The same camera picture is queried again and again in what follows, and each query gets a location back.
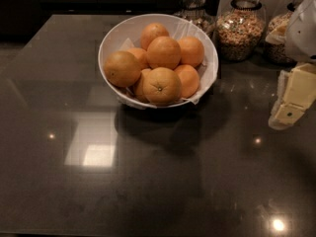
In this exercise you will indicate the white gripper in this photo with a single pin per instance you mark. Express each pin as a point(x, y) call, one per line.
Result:
point(303, 34)

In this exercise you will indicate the right front orange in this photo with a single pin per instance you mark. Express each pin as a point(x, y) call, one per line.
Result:
point(189, 78)

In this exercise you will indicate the right back orange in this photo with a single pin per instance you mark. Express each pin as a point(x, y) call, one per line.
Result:
point(192, 51)

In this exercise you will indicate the white paper bowl liner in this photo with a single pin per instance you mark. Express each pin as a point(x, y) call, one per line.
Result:
point(129, 33)

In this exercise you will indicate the front centre orange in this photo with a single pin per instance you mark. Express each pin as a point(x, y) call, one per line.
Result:
point(162, 86)

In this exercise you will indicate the top centre orange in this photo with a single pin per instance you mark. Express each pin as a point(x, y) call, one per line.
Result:
point(164, 52)

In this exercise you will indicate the lower hidden orange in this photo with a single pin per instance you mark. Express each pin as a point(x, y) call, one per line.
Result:
point(138, 86)

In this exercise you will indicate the small middle-left orange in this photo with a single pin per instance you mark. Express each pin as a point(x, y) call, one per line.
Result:
point(140, 54)

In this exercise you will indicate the left orange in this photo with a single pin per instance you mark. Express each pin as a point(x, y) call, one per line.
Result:
point(122, 69)

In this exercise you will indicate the right glass cereal jar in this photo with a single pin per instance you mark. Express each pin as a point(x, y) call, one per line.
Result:
point(274, 50)

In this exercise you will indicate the glass cereal jar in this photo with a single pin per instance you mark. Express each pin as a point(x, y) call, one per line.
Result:
point(240, 28)
point(194, 12)
point(274, 50)

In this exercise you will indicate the middle glass cereal jar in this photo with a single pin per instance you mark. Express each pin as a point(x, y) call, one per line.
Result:
point(240, 28)

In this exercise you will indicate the left glass cereal jar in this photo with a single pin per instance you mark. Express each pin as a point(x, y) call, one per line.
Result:
point(194, 12)

